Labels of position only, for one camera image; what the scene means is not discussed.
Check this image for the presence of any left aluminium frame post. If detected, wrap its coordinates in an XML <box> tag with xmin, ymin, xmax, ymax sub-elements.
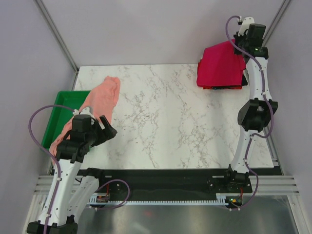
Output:
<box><xmin>34</xmin><ymin>0</ymin><xmax>79</xmax><ymax>74</ymax></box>

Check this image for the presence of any right aluminium frame post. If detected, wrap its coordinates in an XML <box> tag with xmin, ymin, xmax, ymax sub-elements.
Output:
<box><xmin>263</xmin><ymin>0</ymin><xmax>292</xmax><ymax>46</ymax></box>

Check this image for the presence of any folded red t shirt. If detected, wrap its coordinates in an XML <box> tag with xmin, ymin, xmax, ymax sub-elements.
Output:
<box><xmin>197</xmin><ymin>59</ymin><xmax>243</xmax><ymax>90</ymax></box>

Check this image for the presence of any green plastic tray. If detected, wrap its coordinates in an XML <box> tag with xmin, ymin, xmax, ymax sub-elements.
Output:
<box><xmin>41</xmin><ymin>91</ymin><xmax>90</xmax><ymax>150</ymax></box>

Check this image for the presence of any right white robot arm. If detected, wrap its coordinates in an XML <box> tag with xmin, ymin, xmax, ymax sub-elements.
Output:
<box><xmin>223</xmin><ymin>15</ymin><xmax>278</xmax><ymax>192</ymax></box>

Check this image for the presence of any folded black t shirt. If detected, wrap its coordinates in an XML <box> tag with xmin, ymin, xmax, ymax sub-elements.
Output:
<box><xmin>212</xmin><ymin>73</ymin><xmax>248</xmax><ymax>90</ymax></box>

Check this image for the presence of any front aluminium rail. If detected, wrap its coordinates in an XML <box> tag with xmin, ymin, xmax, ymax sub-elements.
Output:
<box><xmin>34</xmin><ymin>175</ymin><xmax>299</xmax><ymax>195</ymax></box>

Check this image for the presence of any magenta polo shirt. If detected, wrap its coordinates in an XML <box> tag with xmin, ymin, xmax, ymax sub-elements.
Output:
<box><xmin>196</xmin><ymin>41</ymin><xmax>246</xmax><ymax>86</ymax></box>

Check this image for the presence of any aluminium frame post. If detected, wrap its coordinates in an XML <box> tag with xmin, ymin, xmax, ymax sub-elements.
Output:
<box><xmin>263</xmin><ymin>0</ymin><xmax>292</xmax><ymax>46</ymax></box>
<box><xmin>34</xmin><ymin>0</ymin><xmax>79</xmax><ymax>74</ymax></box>

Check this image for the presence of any salmon pink t shirt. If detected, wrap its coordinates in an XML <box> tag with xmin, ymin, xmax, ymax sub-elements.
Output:
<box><xmin>49</xmin><ymin>76</ymin><xmax>122</xmax><ymax>156</ymax></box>

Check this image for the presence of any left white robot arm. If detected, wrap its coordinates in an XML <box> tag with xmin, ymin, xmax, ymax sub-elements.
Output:
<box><xmin>27</xmin><ymin>106</ymin><xmax>117</xmax><ymax>234</ymax></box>

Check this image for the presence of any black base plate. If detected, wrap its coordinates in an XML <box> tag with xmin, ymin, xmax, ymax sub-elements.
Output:
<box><xmin>75</xmin><ymin>168</ymin><xmax>283</xmax><ymax>202</ymax></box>

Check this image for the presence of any white slotted cable duct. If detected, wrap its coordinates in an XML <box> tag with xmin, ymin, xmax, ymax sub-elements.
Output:
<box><xmin>87</xmin><ymin>194</ymin><xmax>229</xmax><ymax>206</ymax></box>

